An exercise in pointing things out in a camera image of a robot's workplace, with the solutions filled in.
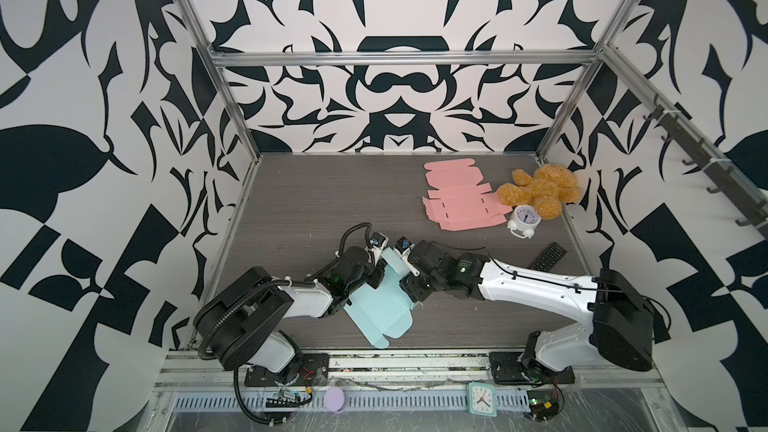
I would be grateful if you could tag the purple round lid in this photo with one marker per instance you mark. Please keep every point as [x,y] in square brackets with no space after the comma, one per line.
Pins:
[335,400]

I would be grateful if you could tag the wall hook rail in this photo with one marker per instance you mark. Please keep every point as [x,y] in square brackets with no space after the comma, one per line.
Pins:
[702,155]

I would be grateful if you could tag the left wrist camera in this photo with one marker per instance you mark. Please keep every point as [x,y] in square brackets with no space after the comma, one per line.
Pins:
[377,243]

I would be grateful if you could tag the green square clock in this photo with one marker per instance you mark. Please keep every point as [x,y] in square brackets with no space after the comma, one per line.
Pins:
[481,399]

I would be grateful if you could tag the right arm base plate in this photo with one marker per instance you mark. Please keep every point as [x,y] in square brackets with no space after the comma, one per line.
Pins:
[507,368]

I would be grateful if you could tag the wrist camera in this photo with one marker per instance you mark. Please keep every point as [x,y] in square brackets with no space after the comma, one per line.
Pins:
[377,243]
[403,248]

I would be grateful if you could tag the white alarm clock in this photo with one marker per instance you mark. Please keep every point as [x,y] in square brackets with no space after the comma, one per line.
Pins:
[523,221]

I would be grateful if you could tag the pink flat paper box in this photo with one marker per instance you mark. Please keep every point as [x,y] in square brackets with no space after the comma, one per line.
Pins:
[459,198]

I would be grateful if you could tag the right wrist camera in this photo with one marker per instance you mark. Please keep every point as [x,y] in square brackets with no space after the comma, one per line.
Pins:
[403,248]

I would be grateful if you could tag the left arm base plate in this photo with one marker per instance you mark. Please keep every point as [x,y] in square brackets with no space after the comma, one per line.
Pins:
[302,370]

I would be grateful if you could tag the right circuit board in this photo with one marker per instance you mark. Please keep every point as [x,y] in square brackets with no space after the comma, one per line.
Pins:
[544,405]

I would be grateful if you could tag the black remote control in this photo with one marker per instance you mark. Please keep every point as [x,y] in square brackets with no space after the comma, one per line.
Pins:
[547,259]

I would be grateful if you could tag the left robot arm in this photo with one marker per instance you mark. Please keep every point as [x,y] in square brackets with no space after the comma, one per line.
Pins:
[239,326]

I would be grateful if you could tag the circuit board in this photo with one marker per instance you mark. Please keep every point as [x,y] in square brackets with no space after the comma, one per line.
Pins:
[288,399]
[544,405]

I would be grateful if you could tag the left circuit board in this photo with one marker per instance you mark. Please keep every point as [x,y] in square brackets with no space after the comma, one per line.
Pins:
[288,399]

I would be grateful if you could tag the light blue paper box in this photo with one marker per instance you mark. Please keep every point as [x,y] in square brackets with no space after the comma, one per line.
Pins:
[383,312]

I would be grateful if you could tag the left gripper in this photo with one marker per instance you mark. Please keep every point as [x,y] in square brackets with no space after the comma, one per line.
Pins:
[378,272]

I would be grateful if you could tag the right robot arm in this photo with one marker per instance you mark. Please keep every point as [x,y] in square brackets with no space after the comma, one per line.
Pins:
[610,320]

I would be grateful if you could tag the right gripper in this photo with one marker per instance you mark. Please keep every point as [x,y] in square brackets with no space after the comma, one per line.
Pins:
[410,288]

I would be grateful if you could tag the brown teddy bear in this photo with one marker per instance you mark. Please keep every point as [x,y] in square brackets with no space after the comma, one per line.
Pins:
[547,190]

